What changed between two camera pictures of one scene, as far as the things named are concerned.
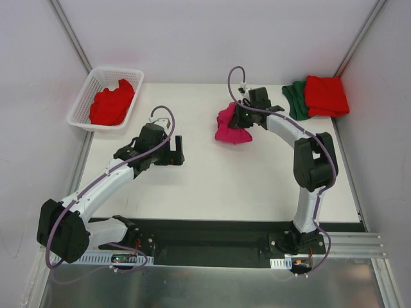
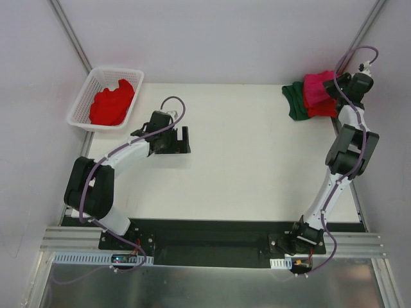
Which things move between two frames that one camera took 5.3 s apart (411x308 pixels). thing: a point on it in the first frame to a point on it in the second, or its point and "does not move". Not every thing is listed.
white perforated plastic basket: (101, 78) does not move
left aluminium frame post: (72, 34) does not move
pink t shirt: (225, 133) to (314, 88)
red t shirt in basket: (109, 106) does not move
